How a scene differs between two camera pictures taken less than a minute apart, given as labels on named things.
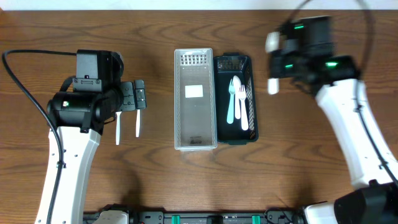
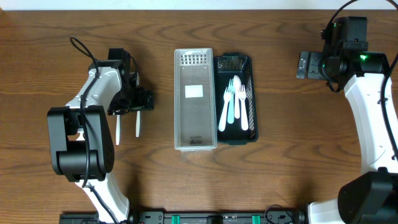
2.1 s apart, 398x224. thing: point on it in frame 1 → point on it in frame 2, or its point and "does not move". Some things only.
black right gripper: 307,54 → 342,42
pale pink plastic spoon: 236,88 does not move
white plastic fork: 242,96 does not move
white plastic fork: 272,44 → 227,97
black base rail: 270,216 does not move
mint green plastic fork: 231,109 does not move
